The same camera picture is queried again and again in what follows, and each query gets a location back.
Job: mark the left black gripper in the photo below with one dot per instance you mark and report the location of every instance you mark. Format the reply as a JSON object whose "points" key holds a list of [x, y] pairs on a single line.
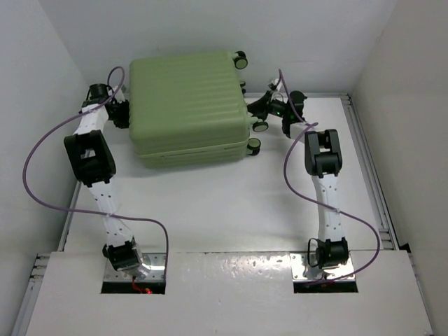
{"points": [[124, 122]]}

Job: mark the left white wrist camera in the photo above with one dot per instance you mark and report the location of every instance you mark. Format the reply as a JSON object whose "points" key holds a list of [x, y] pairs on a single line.
{"points": [[122, 91]]}

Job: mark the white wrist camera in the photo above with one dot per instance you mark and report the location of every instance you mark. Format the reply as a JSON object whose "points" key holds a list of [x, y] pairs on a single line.
{"points": [[274, 84], [122, 91]]}

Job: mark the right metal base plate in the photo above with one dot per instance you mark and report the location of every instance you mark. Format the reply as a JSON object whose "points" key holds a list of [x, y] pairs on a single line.
{"points": [[302, 272]]}

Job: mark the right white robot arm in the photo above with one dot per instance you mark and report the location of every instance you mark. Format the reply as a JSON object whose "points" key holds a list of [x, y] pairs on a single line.
{"points": [[323, 162]]}

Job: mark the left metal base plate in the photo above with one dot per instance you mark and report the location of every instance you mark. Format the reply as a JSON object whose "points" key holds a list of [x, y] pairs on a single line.
{"points": [[151, 270]]}

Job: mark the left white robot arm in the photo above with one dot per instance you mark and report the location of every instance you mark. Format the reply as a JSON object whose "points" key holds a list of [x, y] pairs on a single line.
{"points": [[93, 165]]}

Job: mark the green suitcase blue lining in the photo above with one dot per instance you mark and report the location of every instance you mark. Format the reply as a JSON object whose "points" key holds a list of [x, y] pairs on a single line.
{"points": [[190, 110]]}

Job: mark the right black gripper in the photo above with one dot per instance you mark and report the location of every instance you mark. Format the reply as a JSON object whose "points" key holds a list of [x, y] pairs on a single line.
{"points": [[264, 106]]}

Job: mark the metal base plate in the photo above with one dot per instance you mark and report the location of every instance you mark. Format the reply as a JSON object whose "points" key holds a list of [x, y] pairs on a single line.
{"points": [[302, 272], [151, 270]]}

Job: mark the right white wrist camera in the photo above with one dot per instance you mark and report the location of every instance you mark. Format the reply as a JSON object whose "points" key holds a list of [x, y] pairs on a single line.
{"points": [[274, 84]]}

